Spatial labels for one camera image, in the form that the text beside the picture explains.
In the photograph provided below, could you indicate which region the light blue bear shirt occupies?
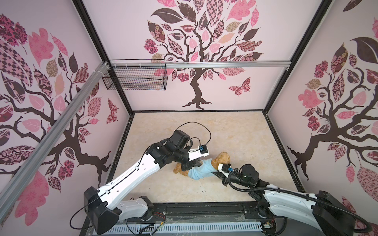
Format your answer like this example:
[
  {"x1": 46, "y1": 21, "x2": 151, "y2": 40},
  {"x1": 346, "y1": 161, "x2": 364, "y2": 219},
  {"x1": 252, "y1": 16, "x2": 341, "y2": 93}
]
[{"x1": 188, "y1": 159, "x2": 218, "y2": 181}]

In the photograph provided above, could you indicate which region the brown teddy bear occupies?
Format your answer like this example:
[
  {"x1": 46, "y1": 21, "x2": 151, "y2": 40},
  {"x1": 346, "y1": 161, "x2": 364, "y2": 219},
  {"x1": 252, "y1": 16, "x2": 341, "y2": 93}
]
[{"x1": 173, "y1": 152, "x2": 230, "y2": 177}]

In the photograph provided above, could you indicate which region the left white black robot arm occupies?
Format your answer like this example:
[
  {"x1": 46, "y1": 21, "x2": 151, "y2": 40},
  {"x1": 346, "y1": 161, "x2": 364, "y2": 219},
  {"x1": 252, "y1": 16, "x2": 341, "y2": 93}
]
[{"x1": 84, "y1": 130, "x2": 209, "y2": 235}]

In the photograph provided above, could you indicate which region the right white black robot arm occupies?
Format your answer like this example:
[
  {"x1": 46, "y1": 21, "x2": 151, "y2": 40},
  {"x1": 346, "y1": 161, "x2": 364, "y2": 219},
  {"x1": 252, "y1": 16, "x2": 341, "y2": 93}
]
[{"x1": 213, "y1": 164, "x2": 374, "y2": 236}]

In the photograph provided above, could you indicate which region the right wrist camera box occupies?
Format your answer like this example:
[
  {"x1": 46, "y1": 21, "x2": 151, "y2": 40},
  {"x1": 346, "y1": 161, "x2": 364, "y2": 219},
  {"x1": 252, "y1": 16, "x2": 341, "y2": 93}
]
[{"x1": 218, "y1": 164, "x2": 234, "y2": 178}]

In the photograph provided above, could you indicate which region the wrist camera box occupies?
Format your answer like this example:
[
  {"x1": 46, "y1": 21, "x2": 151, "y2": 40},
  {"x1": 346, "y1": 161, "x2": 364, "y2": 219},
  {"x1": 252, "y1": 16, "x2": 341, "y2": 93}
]
[
  {"x1": 188, "y1": 145, "x2": 209, "y2": 161},
  {"x1": 218, "y1": 164, "x2": 234, "y2": 178}
]

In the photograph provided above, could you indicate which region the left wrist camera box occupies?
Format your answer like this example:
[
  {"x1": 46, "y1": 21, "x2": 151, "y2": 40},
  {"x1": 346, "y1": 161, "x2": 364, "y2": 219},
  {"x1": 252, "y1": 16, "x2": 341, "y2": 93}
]
[{"x1": 188, "y1": 145, "x2": 209, "y2": 161}]

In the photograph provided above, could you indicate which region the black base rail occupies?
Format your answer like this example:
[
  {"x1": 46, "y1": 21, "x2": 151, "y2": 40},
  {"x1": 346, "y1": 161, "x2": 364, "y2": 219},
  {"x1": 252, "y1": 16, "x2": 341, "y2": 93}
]
[{"x1": 85, "y1": 200, "x2": 320, "y2": 222}]

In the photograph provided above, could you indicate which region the thin black camera cable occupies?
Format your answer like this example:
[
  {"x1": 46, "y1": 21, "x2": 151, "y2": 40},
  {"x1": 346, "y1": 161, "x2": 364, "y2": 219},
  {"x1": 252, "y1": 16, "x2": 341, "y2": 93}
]
[{"x1": 176, "y1": 121, "x2": 212, "y2": 147}]

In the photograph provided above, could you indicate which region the white slotted cable duct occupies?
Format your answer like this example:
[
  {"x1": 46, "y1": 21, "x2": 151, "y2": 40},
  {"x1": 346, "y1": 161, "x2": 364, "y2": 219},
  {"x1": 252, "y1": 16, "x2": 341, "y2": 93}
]
[{"x1": 104, "y1": 222, "x2": 262, "y2": 236}]

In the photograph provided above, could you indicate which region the black wire basket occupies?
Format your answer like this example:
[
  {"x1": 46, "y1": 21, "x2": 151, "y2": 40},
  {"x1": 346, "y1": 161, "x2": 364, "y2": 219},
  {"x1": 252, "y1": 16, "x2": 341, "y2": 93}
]
[{"x1": 102, "y1": 59, "x2": 168, "y2": 91}]

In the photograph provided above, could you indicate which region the horizontal aluminium rail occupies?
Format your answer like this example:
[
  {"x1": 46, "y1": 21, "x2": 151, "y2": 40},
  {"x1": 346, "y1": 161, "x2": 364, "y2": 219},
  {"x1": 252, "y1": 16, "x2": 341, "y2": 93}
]
[{"x1": 110, "y1": 60, "x2": 291, "y2": 69}]

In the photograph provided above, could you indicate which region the diagonal aluminium rail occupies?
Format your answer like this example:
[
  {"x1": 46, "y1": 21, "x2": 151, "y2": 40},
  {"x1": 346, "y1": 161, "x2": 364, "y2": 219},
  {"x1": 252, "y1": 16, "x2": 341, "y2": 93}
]
[{"x1": 1, "y1": 62, "x2": 109, "y2": 220}]

